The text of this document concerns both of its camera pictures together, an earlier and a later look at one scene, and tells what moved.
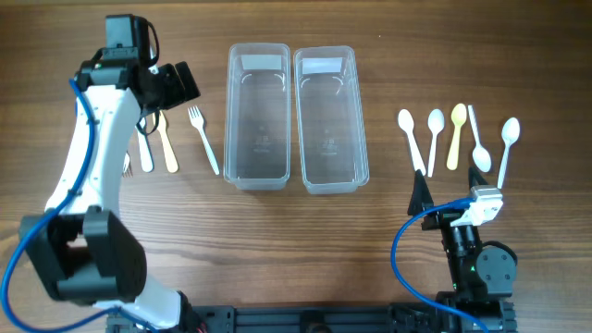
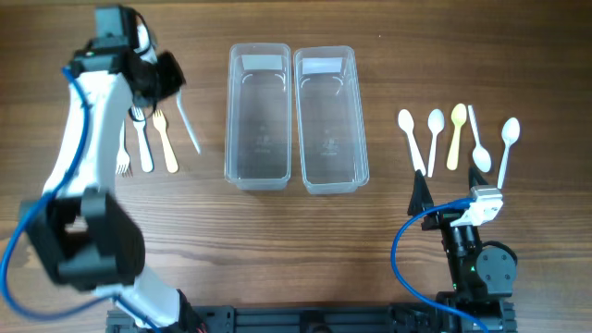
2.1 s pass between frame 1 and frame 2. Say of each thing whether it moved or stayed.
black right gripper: stayed
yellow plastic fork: stayed
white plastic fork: moved
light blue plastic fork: stayed
